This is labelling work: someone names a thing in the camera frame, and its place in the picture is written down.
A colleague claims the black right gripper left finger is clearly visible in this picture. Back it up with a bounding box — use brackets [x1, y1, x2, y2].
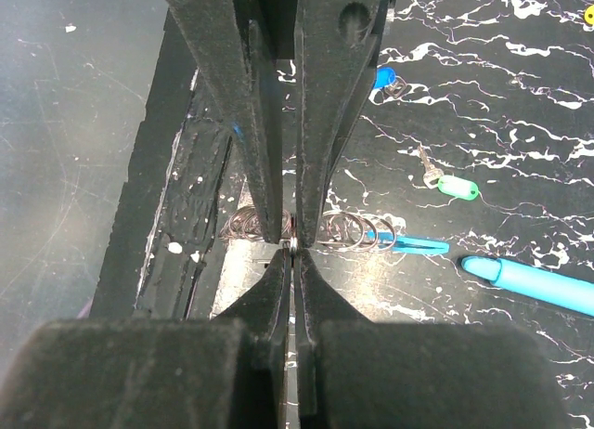
[215, 249, 291, 428]

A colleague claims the key with blue tag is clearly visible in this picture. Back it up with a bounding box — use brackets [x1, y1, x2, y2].
[373, 67, 407, 98]

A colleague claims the blue toy microphone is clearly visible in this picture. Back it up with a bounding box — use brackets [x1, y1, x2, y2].
[461, 256, 593, 317]

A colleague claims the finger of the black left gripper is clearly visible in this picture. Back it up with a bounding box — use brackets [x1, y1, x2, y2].
[294, 0, 394, 247]
[166, 0, 282, 243]

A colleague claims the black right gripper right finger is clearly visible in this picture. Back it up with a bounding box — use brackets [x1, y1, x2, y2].
[293, 250, 370, 428]

